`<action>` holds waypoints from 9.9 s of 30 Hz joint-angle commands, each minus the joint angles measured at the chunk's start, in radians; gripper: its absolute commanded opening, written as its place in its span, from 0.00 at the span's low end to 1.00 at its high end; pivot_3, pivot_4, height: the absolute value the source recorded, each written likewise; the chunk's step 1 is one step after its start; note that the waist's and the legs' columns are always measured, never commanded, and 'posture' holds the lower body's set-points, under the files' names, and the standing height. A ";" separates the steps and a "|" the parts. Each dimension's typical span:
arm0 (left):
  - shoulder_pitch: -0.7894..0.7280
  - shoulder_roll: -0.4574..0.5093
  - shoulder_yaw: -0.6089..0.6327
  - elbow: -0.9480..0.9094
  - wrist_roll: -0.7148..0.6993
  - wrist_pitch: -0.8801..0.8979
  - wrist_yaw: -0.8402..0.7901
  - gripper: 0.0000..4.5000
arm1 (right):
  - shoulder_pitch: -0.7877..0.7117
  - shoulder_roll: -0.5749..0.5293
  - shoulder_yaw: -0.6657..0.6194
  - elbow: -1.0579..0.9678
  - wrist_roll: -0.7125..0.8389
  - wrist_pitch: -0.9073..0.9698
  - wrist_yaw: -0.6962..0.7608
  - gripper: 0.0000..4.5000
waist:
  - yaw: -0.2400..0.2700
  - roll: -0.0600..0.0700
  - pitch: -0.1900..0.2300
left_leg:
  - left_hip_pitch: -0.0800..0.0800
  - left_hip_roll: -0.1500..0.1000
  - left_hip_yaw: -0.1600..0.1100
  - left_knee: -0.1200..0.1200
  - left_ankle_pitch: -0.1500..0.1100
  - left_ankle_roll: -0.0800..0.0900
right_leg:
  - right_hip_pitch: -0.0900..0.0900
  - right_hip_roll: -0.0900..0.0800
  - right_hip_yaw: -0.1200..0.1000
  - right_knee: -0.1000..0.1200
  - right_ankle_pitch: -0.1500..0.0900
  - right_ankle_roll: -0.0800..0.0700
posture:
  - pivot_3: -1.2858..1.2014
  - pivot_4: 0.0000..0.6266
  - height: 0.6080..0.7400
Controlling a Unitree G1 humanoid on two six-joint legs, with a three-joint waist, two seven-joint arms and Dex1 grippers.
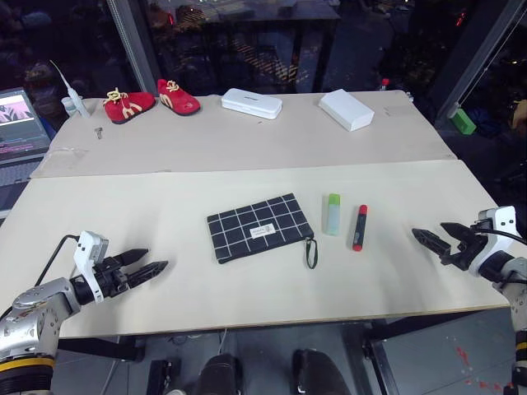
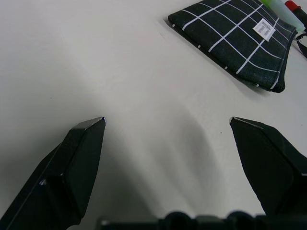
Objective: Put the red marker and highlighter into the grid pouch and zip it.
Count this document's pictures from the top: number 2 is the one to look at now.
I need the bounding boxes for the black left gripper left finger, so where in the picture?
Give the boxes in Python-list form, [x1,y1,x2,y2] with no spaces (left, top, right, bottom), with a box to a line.
[0,116,106,230]

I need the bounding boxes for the red-capped black marker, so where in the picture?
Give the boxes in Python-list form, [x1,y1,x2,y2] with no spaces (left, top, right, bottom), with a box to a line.
[284,0,307,25]

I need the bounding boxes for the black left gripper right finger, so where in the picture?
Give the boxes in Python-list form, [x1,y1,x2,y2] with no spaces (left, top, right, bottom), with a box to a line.
[229,116,307,216]

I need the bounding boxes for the dark grid-pattern fabric pouch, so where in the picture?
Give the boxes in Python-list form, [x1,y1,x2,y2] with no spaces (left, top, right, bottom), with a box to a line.
[168,0,298,93]

